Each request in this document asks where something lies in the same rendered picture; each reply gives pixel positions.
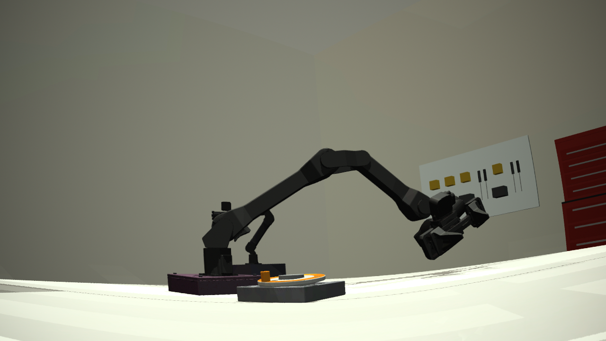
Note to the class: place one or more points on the orange round plate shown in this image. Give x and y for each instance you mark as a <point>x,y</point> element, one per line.
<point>276,282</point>

